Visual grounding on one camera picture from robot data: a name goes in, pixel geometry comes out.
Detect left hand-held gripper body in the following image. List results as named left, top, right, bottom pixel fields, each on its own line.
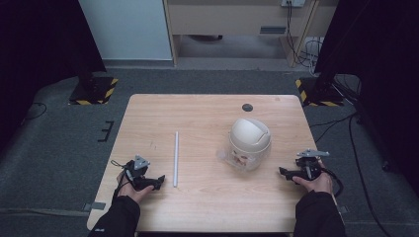
left=124, top=154, right=151, bottom=191

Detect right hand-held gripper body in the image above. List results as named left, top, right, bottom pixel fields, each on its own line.
left=293, top=148, right=331, bottom=182

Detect person's left hand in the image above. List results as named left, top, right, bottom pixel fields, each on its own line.
left=116, top=171, right=155, bottom=203

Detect person's right hand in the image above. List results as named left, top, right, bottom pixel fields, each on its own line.
left=292, top=159, right=334, bottom=196

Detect white plastic straw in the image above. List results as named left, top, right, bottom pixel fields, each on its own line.
left=173, top=130, right=180, bottom=189

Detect small beige swing-lid trash bin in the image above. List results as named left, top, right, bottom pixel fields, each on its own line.
left=215, top=118, right=273, bottom=173

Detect grey tape strip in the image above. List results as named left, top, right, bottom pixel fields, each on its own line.
left=82, top=201, right=107, bottom=212

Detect yellow-black striped stand base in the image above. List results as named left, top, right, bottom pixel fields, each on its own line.
left=294, top=76, right=346, bottom=108
left=67, top=76, right=120, bottom=106

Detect black curtain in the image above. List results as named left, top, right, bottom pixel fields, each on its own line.
left=313, top=0, right=419, bottom=189
left=0, top=0, right=108, bottom=146

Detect white cabinet panel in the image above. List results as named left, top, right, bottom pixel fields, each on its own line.
left=78, top=0, right=174, bottom=61

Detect left hand-held gripper black cable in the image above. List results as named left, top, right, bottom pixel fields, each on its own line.
left=110, top=159, right=130, bottom=200

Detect hand-held gripper black cable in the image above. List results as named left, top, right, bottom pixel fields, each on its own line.
left=110, top=159, right=130, bottom=200
left=319, top=167, right=345, bottom=198

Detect right hand-held gripper black cable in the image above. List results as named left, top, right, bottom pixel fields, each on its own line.
left=319, top=167, right=345, bottom=198

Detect long black floor cable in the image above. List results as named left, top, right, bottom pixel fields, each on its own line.
left=309, top=110, right=393, bottom=237

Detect thin black floor cable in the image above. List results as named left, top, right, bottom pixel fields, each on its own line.
left=23, top=101, right=48, bottom=121

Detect bundle of hanging cables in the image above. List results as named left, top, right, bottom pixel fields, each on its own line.
left=285, top=1, right=325, bottom=72

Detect grey wall power outlet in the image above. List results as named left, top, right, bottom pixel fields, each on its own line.
left=280, top=0, right=306, bottom=9

